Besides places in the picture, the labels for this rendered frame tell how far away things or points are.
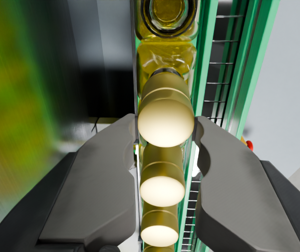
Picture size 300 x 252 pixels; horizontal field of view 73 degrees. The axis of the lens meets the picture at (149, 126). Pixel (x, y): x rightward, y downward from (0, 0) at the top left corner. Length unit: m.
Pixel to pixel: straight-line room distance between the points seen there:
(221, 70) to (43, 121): 0.31
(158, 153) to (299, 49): 0.50
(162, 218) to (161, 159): 0.06
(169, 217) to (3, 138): 0.15
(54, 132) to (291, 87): 0.56
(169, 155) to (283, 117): 0.54
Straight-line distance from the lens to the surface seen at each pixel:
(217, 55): 0.40
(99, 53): 0.52
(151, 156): 0.16
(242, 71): 0.38
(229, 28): 0.40
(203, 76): 0.32
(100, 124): 0.47
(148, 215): 0.20
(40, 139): 0.22
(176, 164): 0.16
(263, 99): 0.62
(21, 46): 0.21
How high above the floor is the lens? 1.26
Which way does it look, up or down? 58 degrees down
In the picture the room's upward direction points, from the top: 173 degrees counter-clockwise
